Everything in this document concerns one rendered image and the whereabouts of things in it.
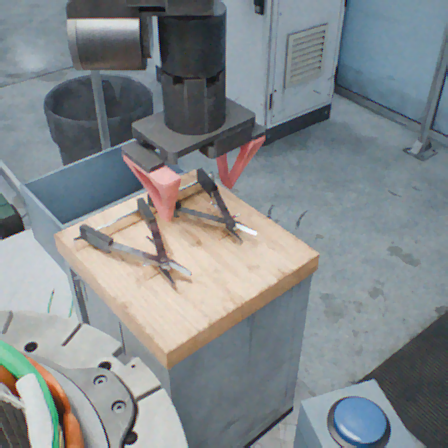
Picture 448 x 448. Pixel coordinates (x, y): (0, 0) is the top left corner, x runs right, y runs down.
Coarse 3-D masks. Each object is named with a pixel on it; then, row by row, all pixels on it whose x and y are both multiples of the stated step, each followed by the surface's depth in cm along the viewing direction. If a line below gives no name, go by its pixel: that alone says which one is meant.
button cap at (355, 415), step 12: (336, 408) 44; (348, 408) 43; (360, 408) 43; (372, 408) 43; (336, 420) 43; (348, 420) 43; (360, 420) 42; (372, 420) 43; (384, 420) 43; (348, 432) 42; (360, 432) 42; (372, 432) 42; (360, 444) 42; (372, 444) 42
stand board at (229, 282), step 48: (144, 240) 56; (192, 240) 56; (288, 240) 56; (96, 288) 53; (144, 288) 51; (192, 288) 51; (240, 288) 51; (288, 288) 54; (144, 336) 47; (192, 336) 47
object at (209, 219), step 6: (180, 210) 56; (186, 210) 56; (192, 210) 56; (186, 216) 56; (192, 216) 55; (198, 216) 55; (204, 216) 55; (210, 216) 55; (216, 216) 55; (204, 222) 55; (210, 222) 55; (216, 222) 54; (222, 222) 54
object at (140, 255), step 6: (108, 246) 52; (114, 246) 52; (120, 246) 52; (126, 246) 52; (120, 252) 51; (126, 252) 51; (132, 252) 51; (138, 252) 51; (144, 252) 51; (138, 258) 51; (144, 258) 50; (150, 258) 50; (156, 258) 50; (156, 264) 50
